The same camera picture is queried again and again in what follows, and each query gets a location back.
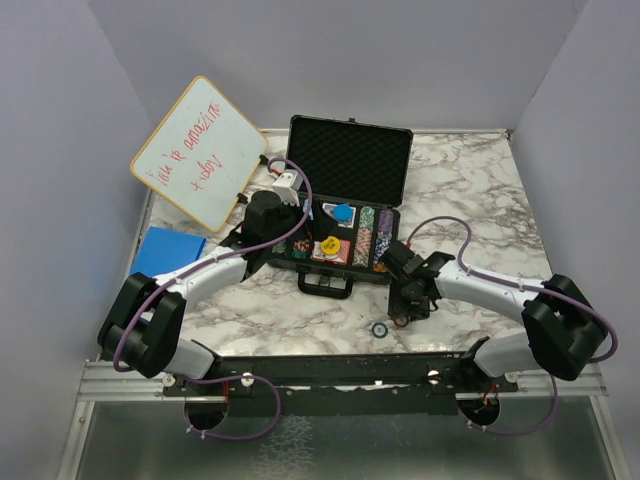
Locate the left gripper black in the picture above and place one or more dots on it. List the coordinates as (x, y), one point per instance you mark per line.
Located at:
(322, 223)

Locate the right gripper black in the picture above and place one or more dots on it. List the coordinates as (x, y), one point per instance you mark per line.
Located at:
(416, 311)

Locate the yellow big blind button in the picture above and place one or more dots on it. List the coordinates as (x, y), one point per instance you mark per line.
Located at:
(331, 246)

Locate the blue round dealer button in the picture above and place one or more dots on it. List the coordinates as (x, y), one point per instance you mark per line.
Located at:
(342, 213)

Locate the red poker chip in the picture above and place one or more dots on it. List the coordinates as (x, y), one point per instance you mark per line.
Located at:
(401, 322)

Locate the red playing card deck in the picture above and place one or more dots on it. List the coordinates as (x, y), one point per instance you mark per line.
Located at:
(341, 258)

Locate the black poker set case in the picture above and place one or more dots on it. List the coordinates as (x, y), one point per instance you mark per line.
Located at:
(357, 164)

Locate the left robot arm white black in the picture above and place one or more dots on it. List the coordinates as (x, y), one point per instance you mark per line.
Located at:
(142, 329)

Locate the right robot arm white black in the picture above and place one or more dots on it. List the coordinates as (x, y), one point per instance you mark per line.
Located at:
(560, 336)

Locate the blue playing card deck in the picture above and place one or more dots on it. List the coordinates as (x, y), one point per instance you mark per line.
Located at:
(328, 207)

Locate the green red chip stack row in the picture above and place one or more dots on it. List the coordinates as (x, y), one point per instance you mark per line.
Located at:
(363, 237)

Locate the purple blue chip stack row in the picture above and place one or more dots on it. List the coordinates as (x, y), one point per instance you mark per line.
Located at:
(384, 237)

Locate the blue flat sheet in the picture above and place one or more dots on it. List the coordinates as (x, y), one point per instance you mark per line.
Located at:
(164, 250)

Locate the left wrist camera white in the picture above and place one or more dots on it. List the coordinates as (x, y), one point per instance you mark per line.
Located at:
(286, 186)

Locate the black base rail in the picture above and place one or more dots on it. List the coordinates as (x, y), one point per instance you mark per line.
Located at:
(336, 385)

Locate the whiteboard with yellow frame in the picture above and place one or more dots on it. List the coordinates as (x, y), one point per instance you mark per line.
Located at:
(202, 155)

